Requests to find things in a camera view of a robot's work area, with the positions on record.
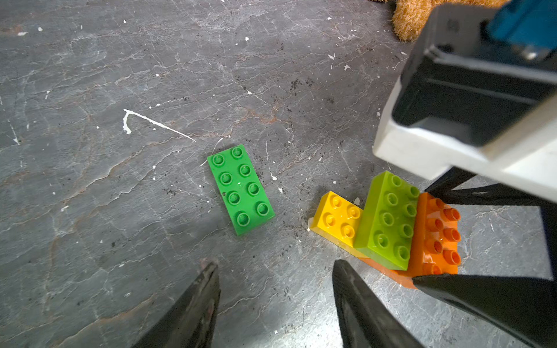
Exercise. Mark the brown teddy bear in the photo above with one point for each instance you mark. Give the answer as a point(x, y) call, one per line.
point(410, 16)

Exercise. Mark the green long lego brick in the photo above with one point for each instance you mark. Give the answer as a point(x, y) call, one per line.
point(241, 189)

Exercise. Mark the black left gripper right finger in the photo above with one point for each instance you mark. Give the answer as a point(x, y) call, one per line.
point(363, 319)

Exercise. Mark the lime green lego brick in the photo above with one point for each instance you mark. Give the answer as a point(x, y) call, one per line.
point(387, 225)

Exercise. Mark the yellow small lego brick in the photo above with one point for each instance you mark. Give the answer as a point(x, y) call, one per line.
point(337, 220)

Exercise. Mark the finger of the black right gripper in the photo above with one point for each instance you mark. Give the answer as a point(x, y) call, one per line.
point(521, 306)

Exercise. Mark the orange long lego brick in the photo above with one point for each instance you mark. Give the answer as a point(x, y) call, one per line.
point(434, 249)

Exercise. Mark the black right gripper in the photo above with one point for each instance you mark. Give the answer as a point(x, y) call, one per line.
point(474, 109)

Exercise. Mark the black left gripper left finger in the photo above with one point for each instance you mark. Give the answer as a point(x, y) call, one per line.
point(191, 321)

